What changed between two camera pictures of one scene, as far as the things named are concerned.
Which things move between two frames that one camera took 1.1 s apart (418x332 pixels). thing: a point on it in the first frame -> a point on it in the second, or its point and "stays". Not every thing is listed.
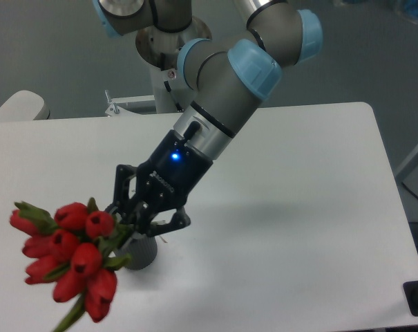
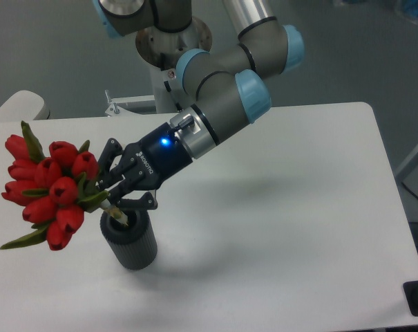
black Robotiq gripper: x=164 y=183 -> x=154 y=160
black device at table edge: x=417 y=295 stays
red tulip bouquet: x=71 y=247 -> x=56 y=184
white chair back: x=23 y=105 stays
